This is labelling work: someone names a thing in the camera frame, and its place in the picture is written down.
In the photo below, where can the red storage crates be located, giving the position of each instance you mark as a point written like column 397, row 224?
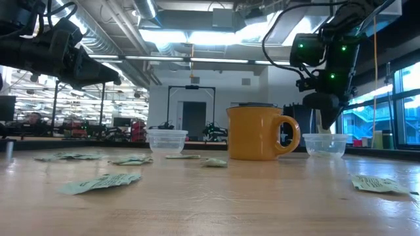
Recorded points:
column 138, row 131

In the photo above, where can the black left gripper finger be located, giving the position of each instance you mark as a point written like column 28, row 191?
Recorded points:
column 106, row 78

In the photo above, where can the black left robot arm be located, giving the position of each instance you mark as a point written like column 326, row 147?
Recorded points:
column 19, row 52

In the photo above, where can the grey metal post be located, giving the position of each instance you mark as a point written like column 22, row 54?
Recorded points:
column 9, row 150

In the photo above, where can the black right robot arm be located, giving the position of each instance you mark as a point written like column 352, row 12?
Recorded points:
column 354, row 13

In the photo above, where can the black monitor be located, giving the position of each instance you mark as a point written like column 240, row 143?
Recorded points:
column 7, row 108

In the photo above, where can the person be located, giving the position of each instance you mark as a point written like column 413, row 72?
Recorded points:
column 33, row 118

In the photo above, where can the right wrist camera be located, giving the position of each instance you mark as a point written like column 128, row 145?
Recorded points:
column 306, row 84

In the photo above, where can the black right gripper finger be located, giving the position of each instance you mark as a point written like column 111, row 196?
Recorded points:
column 311, row 100
column 330, row 111

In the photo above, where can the pale green cup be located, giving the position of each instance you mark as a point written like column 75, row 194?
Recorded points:
column 377, row 139

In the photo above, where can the yellow ceramic mug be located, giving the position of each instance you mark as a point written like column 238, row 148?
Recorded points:
column 252, row 134

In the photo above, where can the black background robot arm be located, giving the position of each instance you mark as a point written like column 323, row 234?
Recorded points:
column 215, row 131
column 162, row 126

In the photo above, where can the green sweetener packet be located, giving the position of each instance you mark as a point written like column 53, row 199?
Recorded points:
column 374, row 184
column 182, row 156
column 101, row 182
column 69, row 156
column 215, row 162
column 131, row 160

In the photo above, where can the black cabinet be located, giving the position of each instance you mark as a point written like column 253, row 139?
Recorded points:
column 295, row 114

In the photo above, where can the long ceiling light bar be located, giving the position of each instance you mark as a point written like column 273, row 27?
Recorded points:
column 216, row 60

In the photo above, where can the black gantry frame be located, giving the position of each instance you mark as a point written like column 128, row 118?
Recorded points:
column 54, row 108
column 168, row 105

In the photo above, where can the small red box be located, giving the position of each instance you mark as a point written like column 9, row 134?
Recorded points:
column 357, row 143

